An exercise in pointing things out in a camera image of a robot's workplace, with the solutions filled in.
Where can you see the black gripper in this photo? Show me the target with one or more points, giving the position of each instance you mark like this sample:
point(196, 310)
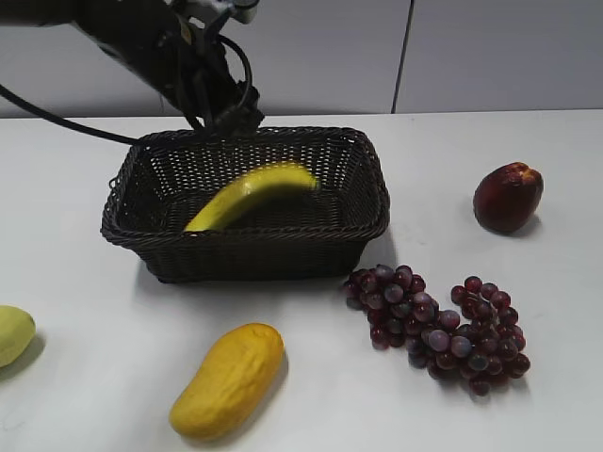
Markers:
point(203, 74)

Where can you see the yellow banana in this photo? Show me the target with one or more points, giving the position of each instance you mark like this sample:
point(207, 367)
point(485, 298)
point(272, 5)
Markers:
point(253, 188)

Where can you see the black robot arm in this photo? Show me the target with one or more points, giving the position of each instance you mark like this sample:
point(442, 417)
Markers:
point(115, 26)

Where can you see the black wicker basket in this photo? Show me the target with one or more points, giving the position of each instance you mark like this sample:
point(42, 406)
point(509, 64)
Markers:
point(161, 186)

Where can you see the orange yellow mango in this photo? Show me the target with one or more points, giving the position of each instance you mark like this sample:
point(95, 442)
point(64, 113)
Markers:
point(235, 375)

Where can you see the yellow lemon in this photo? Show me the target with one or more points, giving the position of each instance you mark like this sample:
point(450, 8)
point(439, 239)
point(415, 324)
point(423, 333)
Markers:
point(17, 330)

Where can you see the dark red peach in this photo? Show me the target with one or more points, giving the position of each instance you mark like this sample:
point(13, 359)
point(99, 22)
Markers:
point(505, 200)

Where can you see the red purple grape bunch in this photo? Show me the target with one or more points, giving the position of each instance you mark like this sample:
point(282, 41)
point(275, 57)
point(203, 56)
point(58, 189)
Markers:
point(478, 342)

